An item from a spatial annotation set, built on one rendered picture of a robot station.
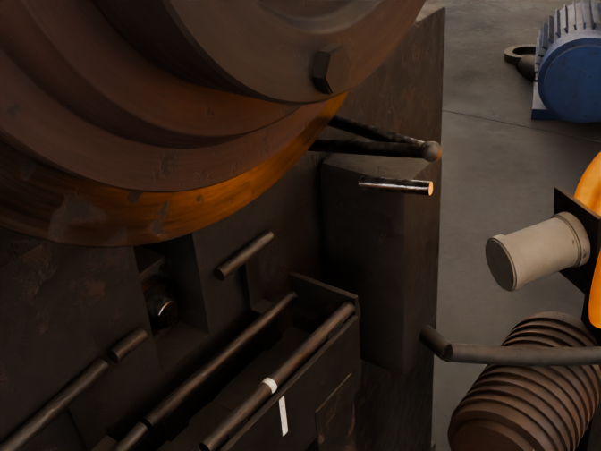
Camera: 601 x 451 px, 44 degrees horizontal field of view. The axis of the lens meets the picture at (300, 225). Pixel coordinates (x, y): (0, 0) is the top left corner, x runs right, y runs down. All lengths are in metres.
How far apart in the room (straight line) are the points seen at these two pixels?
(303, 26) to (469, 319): 1.47
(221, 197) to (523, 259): 0.40
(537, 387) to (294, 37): 0.60
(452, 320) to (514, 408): 0.95
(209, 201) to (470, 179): 1.92
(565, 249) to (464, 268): 1.15
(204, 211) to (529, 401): 0.49
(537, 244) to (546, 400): 0.17
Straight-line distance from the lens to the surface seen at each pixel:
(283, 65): 0.36
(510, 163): 2.46
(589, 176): 0.83
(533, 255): 0.80
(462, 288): 1.88
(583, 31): 2.62
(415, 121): 0.91
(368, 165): 0.71
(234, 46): 0.33
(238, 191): 0.49
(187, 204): 0.45
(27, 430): 0.56
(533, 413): 0.85
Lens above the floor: 1.13
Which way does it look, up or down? 32 degrees down
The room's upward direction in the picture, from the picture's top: 5 degrees counter-clockwise
